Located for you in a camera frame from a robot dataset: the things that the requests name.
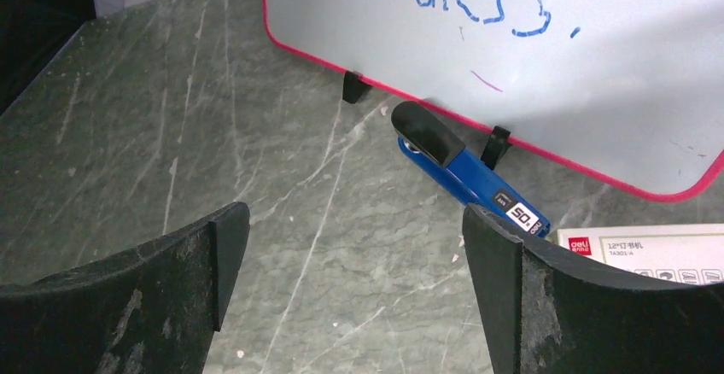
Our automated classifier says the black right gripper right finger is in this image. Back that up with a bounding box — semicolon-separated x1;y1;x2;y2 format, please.
462;204;723;373

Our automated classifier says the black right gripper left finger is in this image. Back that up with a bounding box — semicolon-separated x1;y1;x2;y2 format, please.
1;202;250;373

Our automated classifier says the white staples box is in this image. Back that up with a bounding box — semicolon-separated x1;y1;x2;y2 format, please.
556;224;723;285

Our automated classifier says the blue black stapler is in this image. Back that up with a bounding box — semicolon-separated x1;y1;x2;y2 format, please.
391;101;551;238

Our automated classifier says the red framed whiteboard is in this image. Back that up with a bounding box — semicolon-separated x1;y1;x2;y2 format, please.
263;0;723;202

